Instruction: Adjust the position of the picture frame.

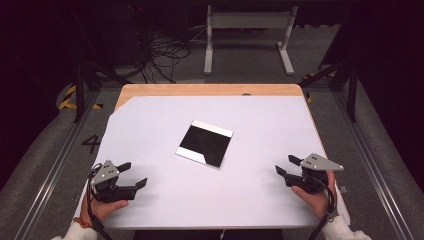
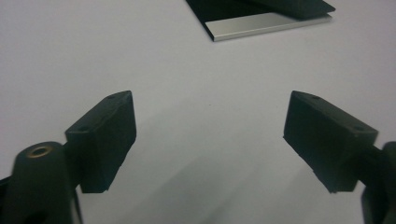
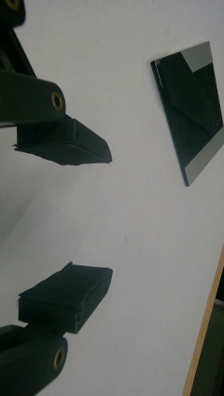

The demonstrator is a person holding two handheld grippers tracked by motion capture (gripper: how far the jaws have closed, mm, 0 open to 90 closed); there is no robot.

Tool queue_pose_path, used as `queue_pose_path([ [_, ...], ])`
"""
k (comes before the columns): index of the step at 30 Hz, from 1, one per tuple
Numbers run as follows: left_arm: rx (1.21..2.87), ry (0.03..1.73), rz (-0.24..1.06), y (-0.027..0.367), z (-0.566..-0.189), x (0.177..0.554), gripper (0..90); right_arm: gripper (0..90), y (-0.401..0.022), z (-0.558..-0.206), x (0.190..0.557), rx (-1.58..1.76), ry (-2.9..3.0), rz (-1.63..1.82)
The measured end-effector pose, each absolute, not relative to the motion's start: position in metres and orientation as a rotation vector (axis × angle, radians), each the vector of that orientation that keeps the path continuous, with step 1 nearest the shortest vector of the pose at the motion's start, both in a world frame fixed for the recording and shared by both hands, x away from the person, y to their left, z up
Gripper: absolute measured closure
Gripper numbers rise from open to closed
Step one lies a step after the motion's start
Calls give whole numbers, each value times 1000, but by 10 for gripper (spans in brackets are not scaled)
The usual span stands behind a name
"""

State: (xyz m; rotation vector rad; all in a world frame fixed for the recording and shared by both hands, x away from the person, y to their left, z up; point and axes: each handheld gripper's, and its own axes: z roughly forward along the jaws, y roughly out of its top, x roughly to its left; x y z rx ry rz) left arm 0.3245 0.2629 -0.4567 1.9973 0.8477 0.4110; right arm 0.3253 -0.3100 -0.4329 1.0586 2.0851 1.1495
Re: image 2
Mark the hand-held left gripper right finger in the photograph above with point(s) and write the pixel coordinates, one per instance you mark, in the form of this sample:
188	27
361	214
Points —
327	140

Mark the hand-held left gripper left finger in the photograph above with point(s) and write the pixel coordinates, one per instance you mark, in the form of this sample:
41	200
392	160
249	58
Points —
102	140

